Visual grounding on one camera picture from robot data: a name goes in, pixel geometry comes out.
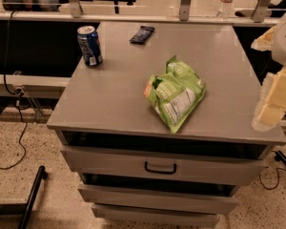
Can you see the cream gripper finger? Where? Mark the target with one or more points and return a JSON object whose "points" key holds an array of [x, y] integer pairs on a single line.
{"points": [[271, 106], [265, 41]]}

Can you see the green rice chip bag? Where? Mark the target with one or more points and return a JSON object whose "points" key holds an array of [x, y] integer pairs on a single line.
{"points": [[176, 93]]}

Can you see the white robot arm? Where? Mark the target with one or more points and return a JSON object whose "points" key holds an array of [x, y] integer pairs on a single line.
{"points": [[278, 51]]}

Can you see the blue pepsi can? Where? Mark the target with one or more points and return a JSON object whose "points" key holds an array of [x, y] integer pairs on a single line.
{"points": [[89, 44]]}

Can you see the clear plastic water bottle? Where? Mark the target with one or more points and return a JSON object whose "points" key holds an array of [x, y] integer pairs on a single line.
{"points": [[224, 9]]}

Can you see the black metal leg right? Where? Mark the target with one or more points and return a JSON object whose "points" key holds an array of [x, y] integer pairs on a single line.
{"points": [[280, 157]]}

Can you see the black metal leg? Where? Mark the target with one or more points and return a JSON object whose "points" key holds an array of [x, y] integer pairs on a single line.
{"points": [[280, 157], [41, 174]]}

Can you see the top grey drawer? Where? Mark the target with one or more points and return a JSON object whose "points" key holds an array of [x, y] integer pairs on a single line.
{"points": [[130, 163]]}

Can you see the grey drawer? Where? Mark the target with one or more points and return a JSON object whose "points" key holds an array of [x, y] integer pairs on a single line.
{"points": [[157, 199], [130, 163], [154, 216]]}

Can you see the dark blue snack bar wrapper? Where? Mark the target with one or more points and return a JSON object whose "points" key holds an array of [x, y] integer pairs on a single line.
{"points": [[142, 35]]}

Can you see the middle grey drawer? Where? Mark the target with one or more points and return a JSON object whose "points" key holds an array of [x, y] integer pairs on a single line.
{"points": [[157, 199]]}

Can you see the grey drawer cabinet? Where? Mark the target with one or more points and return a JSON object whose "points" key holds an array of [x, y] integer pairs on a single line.
{"points": [[163, 132]]}

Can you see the bottom grey drawer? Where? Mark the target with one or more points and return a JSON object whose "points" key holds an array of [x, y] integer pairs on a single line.
{"points": [[154, 216]]}

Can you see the black metal leg left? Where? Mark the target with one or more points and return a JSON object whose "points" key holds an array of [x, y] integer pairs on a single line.
{"points": [[41, 174]]}

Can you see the metal railing bracket right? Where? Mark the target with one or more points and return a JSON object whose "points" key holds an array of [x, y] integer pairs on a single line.
{"points": [[261, 8]]}

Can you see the metal railing bracket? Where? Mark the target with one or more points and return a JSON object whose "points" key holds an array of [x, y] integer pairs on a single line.
{"points": [[75, 8], [184, 10], [261, 8]]}

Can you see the metal railing bracket middle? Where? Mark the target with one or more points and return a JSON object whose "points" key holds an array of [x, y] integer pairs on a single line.
{"points": [[184, 10]]}

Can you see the black drawer handle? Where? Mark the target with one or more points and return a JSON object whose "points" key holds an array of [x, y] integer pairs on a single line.
{"points": [[160, 170]]}

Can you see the metal railing bracket left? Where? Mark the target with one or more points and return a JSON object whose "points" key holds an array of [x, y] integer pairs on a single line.
{"points": [[75, 8]]}

